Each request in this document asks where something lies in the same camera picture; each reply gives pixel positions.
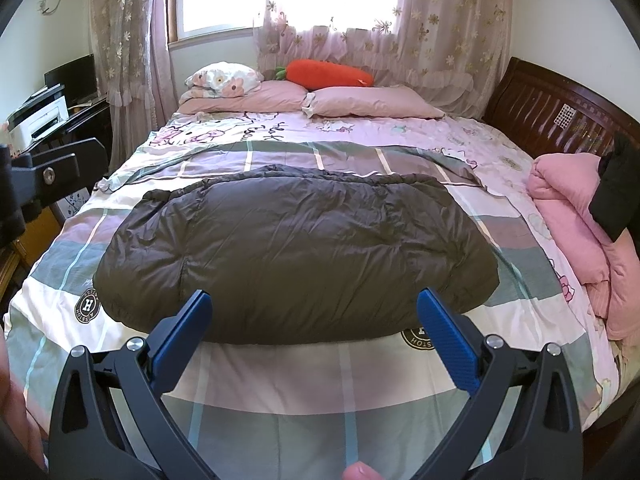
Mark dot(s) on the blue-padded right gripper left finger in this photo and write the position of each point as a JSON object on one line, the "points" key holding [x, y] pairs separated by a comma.
{"points": [[87, 439]]}

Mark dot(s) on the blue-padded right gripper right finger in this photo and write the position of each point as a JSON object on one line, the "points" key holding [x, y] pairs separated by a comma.
{"points": [[544, 437]]}

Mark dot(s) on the dark brown puffer jacket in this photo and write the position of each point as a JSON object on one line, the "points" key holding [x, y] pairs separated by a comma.
{"points": [[296, 256]]}

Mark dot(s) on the person's left hand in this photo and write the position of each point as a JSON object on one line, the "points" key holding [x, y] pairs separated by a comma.
{"points": [[15, 414]]}

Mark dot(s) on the person's right hand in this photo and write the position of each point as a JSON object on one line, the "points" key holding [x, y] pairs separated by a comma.
{"points": [[360, 471]]}

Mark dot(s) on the white power strip box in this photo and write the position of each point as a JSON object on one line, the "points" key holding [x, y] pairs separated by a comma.
{"points": [[69, 205]]}

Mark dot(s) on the white printer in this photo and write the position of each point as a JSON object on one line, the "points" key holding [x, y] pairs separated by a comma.
{"points": [[36, 123]]}

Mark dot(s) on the wooden cabinet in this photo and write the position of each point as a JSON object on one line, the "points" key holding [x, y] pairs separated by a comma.
{"points": [[21, 255]]}

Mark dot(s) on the black desk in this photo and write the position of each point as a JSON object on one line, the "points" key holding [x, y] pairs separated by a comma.
{"points": [[93, 121]]}

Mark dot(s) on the black monitor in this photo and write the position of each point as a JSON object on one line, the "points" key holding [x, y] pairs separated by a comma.
{"points": [[78, 78]]}

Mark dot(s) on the plaid pastel bed sheet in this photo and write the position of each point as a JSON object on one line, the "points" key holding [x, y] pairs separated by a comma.
{"points": [[307, 412]]}

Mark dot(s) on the floral lace curtain left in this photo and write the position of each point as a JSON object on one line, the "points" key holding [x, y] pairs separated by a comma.
{"points": [[129, 40]]}

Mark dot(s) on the floral lace curtain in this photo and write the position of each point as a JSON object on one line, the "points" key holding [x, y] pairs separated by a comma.
{"points": [[129, 40], [452, 52]]}

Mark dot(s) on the black garment on quilt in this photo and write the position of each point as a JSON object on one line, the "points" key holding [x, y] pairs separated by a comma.
{"points": [[615, 204]]}

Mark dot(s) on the pink folded quilt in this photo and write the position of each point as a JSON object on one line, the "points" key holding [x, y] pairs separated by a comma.
{"points": [[562, 187]]}

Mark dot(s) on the pink pillow left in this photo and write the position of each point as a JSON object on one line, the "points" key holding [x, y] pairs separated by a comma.
{"points": [[271, 96]]}

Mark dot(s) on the pink pillow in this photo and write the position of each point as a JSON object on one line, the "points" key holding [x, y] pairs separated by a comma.
{"points": [[271, 96], [392, 102]]}

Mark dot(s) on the orange carrot plush pillow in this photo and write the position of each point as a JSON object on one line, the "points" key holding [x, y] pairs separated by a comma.
{"points": [[315, 75]]}

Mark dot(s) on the dark wooden headboard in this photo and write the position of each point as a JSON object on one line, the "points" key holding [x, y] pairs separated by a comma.
{"points": [[545, 112]]}

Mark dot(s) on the pink pillow right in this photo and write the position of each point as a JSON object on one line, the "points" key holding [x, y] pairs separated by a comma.
{"points": [[392, 102]]}

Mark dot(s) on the floral lace curtain right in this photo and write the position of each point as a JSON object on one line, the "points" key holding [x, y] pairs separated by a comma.
{"points": [[452, 52]]}

